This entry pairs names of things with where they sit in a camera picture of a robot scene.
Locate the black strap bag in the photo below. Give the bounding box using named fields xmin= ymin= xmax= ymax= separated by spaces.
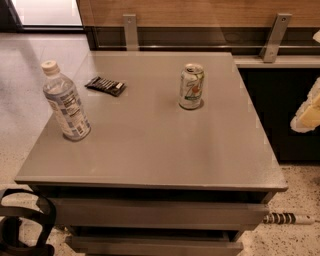
xmin=0 ymin=188 xmax=58 ymax=256

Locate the grey drawer cabinet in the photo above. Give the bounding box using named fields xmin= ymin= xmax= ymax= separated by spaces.
xmin=17 ymin=52 xmax=286 ymax=243

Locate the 7up soda can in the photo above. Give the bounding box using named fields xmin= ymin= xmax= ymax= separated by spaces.
xmin=179 ymin=63 xmax=204 ymax=110

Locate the clear plastic water bottle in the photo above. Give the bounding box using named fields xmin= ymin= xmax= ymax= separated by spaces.
xmin=41 ymin=60 xmax=91 ymax=141

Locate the black snack wrapper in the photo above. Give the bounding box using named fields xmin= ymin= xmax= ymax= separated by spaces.
xmin=85 ymin=76 xmax=126 ymax=97

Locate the grey drawer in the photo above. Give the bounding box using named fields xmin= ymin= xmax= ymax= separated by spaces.
xmin=52 ymin=198 xmax=268 ymax=231
xmin=66 ymin=236 xmax=243 ymax=256

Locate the grey side ledge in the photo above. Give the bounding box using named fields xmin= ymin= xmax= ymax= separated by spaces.
xmin=233 ymin=55 xmax=320 ymax=69

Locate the right metal wall bracket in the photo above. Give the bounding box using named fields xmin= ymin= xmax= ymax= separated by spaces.
xmin=259 ymin=13 xmax=292 ymax=63

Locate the striped white cylinder on floor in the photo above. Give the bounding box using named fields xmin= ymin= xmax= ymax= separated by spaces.
xmin=263 ymin=212 xmax=316 ymax=225

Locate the lower grey drawer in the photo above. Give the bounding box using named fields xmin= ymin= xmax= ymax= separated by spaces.
xmin=66 ymin=236 xmax=243 ymax=256

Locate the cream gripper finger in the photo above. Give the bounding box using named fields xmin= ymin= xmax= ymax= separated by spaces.
xmin=290 ymin=77 xmax=320 ymax=133

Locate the wooden wall panel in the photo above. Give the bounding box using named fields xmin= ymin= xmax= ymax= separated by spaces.
xmin=76 ymin=0 xmax=320 ymax=27

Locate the left metal wall bracket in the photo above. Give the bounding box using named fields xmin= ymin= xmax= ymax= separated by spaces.
xmin=123 ymin=14 xmax=139 ymax=51

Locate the metal wall bracket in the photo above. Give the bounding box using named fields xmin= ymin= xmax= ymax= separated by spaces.
xmin=123 ymin=14 xmax=139 ymax=51
xmin=259 ymin=13 xmax=292 ymax=63

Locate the upper grey drawer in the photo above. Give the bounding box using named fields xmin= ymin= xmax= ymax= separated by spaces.
xmin=52 ymin=198 xmax=268 ymax=231

